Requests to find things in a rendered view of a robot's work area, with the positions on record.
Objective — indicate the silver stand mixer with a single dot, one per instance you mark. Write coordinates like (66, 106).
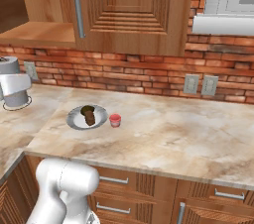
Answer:
(15, 86)

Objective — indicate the wooden drawer front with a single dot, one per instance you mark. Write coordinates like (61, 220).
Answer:
(145, 209)
(205, 190)
(149, 183)

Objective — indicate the white framed window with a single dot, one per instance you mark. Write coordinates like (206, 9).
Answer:
(228, 0)

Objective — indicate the grey wall outlet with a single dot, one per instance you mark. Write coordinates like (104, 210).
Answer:
(191, 84)
(31, 71)
(209, 85)

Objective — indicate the brown bread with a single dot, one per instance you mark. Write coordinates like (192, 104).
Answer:
(90, 119)

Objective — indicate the grey round plate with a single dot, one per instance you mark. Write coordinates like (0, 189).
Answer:
(76, 120)

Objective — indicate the wooden base cabinet door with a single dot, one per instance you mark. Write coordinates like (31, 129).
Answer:
(215, 214)

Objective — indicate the open wooden wall cabinet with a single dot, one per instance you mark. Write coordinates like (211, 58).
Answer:
(39, 33)

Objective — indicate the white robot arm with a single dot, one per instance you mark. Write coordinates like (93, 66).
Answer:
(66, 181)

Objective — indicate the wooden corner base cabinet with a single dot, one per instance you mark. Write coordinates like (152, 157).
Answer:
(16, 191)

